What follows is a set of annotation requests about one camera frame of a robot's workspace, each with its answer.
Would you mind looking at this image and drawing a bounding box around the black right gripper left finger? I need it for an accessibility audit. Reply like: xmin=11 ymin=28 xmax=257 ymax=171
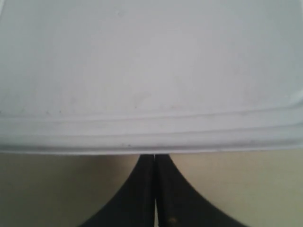
xmin=81 ymin=155 xmax=155 ymax=227

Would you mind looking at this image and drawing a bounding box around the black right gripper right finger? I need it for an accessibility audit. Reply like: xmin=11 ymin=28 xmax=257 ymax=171
xmin=155 ymin=155 xmax=231 ymax=227

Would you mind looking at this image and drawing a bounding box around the white lidded plastic container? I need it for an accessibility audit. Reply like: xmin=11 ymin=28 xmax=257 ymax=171
xmin=0 ymin=0 xmax=303 ymax=154

